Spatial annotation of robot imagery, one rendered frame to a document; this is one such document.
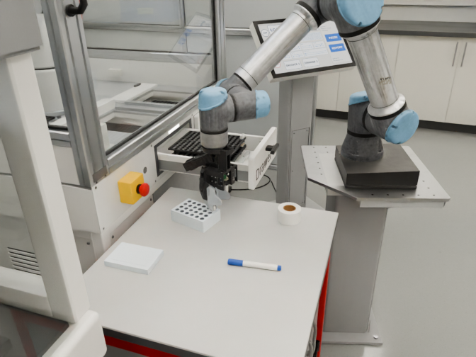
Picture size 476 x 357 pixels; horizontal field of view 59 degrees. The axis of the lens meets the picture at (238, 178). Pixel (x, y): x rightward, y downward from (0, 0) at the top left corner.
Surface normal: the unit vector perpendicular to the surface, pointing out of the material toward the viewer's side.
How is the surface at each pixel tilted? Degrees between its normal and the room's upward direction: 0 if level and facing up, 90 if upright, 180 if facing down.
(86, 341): 90
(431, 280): 0
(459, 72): 90
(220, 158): 90
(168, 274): 0
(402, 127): 96
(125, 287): 0
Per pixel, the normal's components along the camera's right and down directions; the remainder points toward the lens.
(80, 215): -0.32, 0.44
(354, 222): -0.04, 0.46
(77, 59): 0.95, 0.13
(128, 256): -0.02, -0.89
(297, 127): 0.47, 0.40
